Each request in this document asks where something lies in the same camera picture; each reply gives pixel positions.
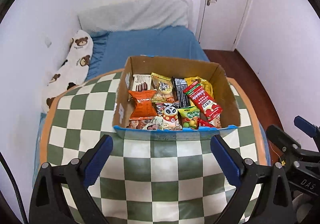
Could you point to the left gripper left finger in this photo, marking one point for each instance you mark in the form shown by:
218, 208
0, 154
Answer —
48, 202

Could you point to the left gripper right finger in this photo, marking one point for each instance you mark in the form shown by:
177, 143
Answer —
274, 203

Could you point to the brown red cookie packet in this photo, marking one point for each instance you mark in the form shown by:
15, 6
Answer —
138, 124

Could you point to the small red snack packet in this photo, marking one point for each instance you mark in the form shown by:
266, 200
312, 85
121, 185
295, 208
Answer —
204, 123

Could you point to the red white snack packet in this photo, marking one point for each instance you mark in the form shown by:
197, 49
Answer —
202, 100

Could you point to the green candy bag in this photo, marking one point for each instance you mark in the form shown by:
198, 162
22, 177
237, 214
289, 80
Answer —
189, 117

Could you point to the yellow snack bag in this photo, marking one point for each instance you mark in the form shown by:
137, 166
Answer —
204, 83

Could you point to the panda orange snack bag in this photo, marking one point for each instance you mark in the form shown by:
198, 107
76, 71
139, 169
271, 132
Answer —
169, 113

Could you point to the white chocolate biscuit box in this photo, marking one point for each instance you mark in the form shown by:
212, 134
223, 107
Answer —
141, 83

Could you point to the yellow black noodle packet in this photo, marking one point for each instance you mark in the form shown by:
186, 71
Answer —
179, 85

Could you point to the clear yellow bun packet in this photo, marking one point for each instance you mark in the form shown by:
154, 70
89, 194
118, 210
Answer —
164, 89

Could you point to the checkered green white mat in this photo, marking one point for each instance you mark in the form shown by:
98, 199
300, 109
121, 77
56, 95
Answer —
145, 180

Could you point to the bear print long pillow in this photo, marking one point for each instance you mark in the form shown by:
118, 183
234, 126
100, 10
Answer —
73, 71

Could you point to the blue bed sheet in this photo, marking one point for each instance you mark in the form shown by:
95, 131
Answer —
147, 46

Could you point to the white door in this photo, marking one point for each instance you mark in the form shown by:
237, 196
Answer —
221, 23

